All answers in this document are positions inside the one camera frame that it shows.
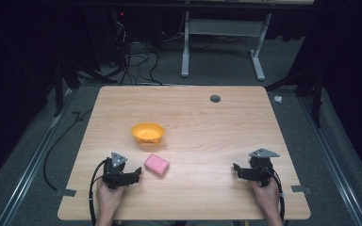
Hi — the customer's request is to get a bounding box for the orange plastic bowl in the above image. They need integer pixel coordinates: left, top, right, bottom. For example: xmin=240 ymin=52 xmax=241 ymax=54
xmin=130 ymin=121 xmax=166 ymax=145

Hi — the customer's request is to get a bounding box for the bundle of black cables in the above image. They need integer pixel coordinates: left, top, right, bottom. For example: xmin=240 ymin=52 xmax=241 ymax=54
xmin=107 ymin=18 xmax=164 ymax=87

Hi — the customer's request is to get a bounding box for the grey metal desk frame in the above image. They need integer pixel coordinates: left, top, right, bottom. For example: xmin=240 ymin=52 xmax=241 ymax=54
xmin=180 ymin=10 xmax=273 ymax=82

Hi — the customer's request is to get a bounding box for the metal floor rail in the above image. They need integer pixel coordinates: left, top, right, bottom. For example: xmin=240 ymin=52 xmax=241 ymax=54
xmin=297 ymin=96 xmax=362 ymax=226
xmin=0 ymin=89 xmax=76 ymax=226

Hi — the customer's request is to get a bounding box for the black floor cable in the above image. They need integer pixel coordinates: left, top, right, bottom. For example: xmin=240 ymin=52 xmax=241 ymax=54
xmin=42 ymin=107 xmax=94 ymax=192

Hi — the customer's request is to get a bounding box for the person's right hand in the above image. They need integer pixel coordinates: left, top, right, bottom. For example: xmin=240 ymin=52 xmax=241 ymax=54
xmin=249 ymin=177 xmax=281 ymax=216

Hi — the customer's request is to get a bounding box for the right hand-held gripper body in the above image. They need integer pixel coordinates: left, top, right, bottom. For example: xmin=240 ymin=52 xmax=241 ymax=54
xmin=244 ymin=148 xmax=281 ymax=188

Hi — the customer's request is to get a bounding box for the dark computer tower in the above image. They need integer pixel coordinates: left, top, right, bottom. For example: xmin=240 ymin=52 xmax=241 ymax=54
xmin=107 ymin=8 xmax=164 ymax=49

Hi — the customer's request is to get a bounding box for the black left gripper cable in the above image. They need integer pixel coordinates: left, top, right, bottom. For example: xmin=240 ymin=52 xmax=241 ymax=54
xmin=88 ymin=158 xmax=109 ymax=226

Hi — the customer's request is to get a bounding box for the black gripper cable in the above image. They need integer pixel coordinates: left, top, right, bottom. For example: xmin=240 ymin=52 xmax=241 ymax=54
xmin=88 ymin=158 xmax=109 ymax=226
xmin=262 ymin=165 xmax=287 ymax=222

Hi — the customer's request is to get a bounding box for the black metal stand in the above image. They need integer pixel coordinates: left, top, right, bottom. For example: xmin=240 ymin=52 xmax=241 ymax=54
xmin=264 ymin=68 xmax=324 ymax=129
xmin=52 ymin=57 xmax=119 ymax=119

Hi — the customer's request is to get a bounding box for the pink soap bar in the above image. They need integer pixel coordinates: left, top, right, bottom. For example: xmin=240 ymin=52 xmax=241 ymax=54
xmin=143 ymin=153 xmax=171 ymax=178

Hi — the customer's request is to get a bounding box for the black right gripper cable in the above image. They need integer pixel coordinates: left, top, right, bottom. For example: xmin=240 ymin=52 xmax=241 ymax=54
xmin=262 ymin=165 xmax=287 ymax=222

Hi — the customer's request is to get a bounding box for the person's left hand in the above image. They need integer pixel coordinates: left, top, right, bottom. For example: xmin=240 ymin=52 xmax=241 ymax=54
xmin=95 ymin=180 xmax=127 ymax=215

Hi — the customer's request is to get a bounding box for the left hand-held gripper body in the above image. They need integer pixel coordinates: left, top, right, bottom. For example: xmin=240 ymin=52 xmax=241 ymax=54
xmin=102 ymin=152 xmax=132 ymax=190

